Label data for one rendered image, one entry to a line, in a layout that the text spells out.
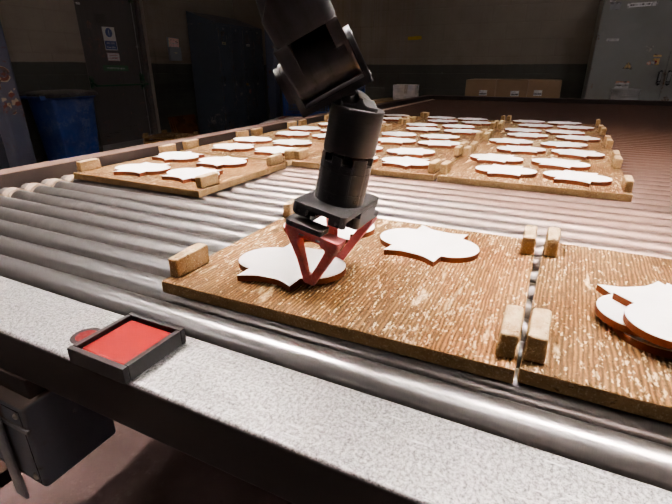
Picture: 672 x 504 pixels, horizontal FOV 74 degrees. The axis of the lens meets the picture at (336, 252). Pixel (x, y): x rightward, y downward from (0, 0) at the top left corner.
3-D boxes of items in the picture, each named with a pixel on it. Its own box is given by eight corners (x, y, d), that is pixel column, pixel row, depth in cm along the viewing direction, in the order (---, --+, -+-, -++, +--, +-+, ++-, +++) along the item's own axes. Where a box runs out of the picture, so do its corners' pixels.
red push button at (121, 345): (126, 377, 41) (124, 365, 40) (83, 360, 43) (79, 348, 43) (175, 344, 46) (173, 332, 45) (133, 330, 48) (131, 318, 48)
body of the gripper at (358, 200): (289, 215, 49) (300, 149, 46) (330, 194, 57) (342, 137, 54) (342, 235, 47) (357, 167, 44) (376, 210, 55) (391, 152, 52)
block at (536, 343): (544, 367, 39) (549, 340, 38) (521, 361, 40) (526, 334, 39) (547, 333, 44) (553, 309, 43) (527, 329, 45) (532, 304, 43)
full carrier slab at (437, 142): (462, 157, 140) (464, 143, 138) (345, 147, 157) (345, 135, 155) (482, 142, 168) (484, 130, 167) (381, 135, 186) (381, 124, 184)
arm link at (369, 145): (333, 94, 43) (389, 105, 44) (334, 85, 50) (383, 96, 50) (320, 162, 47) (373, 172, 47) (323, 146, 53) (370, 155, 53)
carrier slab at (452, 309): (512, 385, 39) (515, 370, 38) (162, 292, 55) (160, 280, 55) (534, 249, 68) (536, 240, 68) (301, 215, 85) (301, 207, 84)
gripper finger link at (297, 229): (274, 280, 52) (286, 205, 48) (304, 259, 58) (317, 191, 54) (325, 303, 50) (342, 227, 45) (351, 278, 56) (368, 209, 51)
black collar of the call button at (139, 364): (125, 385, 40) (122, 369, 39) (70, 362, 43) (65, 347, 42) (186, 342, 46) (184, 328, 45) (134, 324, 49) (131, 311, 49)
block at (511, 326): (515, 363, 39) (520, 336, 38) (494, 357, 40) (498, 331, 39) (521, 330, 44) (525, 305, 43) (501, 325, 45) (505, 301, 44)
